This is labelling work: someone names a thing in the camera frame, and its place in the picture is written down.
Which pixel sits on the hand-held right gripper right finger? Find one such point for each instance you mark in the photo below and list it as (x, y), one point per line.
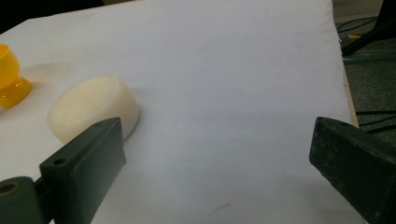
(358, 165)

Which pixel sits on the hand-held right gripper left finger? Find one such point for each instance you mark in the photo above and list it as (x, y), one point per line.
(84, 168)

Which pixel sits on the cream round soap bar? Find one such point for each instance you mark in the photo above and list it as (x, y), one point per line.
(90, 102)

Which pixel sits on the yellow plastic cup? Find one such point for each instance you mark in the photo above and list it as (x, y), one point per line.
(11, 77)

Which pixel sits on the yellow tag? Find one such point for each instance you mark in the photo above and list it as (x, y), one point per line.
(354, 36)

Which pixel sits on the white tablecloth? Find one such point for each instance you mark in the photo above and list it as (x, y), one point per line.
(218, 93)

